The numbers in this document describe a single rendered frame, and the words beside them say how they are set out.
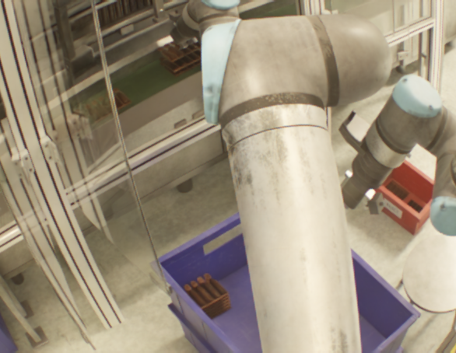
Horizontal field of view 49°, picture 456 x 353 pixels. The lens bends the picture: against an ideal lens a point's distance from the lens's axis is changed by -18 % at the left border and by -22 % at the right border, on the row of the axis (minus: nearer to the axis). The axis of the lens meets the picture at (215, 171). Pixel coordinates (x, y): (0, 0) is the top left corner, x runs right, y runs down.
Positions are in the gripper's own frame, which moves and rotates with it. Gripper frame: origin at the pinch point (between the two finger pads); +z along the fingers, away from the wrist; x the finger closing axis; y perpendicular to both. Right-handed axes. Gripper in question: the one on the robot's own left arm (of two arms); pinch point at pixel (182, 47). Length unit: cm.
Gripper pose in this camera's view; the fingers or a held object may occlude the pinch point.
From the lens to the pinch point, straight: 155.8
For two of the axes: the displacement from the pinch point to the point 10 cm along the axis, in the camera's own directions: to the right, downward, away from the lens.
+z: -3.0, 1.2, 9.5
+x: -8.1, 4.9, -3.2
